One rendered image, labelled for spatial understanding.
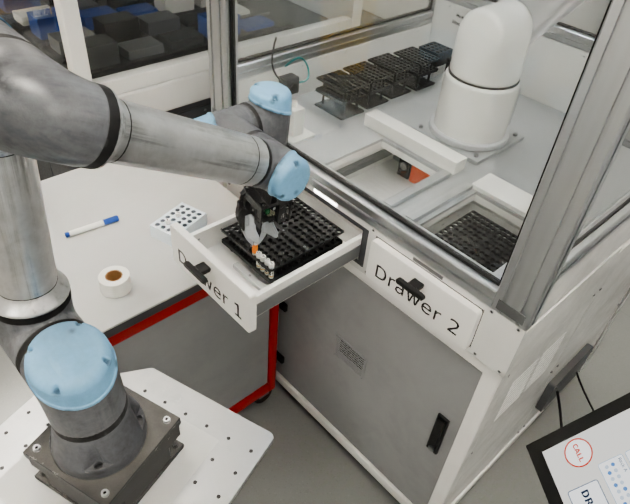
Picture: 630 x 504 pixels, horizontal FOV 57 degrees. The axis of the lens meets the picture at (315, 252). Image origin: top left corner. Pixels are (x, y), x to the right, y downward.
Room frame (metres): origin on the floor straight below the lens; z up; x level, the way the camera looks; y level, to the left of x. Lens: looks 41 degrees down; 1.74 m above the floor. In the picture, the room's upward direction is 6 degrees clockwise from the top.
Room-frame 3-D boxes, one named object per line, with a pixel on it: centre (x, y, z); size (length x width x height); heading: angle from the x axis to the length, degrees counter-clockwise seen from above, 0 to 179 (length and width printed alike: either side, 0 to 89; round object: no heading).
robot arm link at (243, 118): (0.85, 0.16, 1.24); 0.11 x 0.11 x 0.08; 47
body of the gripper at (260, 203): (0.93, 0.11, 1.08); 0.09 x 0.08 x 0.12; 39
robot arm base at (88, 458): (0.50, 0.33, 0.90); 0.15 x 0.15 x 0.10
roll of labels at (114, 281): (0.93, 0.45, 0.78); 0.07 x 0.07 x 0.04
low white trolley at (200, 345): (1.19, 0.50, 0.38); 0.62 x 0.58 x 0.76; 46
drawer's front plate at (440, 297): (0.90, -0.23, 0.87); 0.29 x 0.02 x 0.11; 46
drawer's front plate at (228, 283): (0.89, 0.22, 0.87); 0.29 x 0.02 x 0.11; 46
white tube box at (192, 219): (1.17, 0.36, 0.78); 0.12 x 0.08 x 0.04; 153
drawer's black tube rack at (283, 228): (1.03, 0.08, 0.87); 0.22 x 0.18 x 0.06; 136
